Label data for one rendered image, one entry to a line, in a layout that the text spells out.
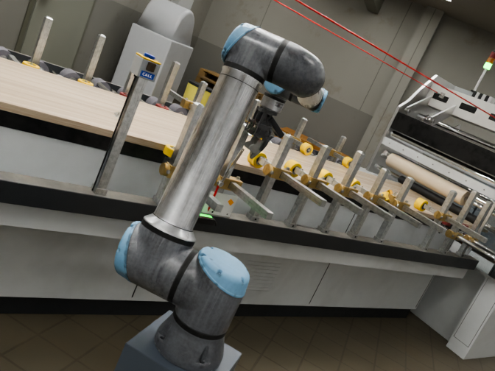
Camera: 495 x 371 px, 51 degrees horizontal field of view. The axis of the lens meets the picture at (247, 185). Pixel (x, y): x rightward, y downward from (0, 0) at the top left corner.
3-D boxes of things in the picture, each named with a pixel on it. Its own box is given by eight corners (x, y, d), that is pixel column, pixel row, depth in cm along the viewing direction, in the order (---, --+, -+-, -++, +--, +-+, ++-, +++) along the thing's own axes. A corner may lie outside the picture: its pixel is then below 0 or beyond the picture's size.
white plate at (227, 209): (230, 217, 226) (239, 197, 223) (180, 208, 209) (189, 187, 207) (229, 216, 226) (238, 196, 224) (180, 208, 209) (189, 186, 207)
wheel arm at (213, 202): (220, 214, 183) (225, 204, 182) (212, 213, 181) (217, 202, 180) (168, 166, 215) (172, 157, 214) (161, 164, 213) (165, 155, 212)
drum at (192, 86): (202, 138, 771) (222, 93, 755) (190, 138, 729) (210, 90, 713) (178, 125, 782) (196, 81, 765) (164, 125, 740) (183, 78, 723)
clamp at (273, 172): (289, 182, 236) (293, 172, 235) (267, 177, 227) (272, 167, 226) (281, 177, 240) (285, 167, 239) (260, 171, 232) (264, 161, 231)
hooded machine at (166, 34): (133, 96, 857) (169, 2, 821) (169, 114, 842) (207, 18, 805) (106, 93, 779) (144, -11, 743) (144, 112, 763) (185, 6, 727)
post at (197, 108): (160, 216, 206) (205, 105, 195) (152, 215, 204) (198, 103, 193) (156, 212, 209) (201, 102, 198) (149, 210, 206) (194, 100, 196)
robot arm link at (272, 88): (297, 76, 184) (300, 78, 196) (268, 63, 185) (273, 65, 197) (286, 101, 186) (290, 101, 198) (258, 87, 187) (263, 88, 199)
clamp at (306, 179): (324, 191, 252) (328, 182, 251) (306, 187, 243) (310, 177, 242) (316, 186, 257) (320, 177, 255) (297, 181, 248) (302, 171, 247)
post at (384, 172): (350, 247, 287) (390, 170, 276) (347, 246, 285) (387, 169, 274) (346, 244, 289) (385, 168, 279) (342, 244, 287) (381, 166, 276)
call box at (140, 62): (153, 84, 178) (161, 63, 176) (135, 78, 173) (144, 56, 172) (146, 79, 183) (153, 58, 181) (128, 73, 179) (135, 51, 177)
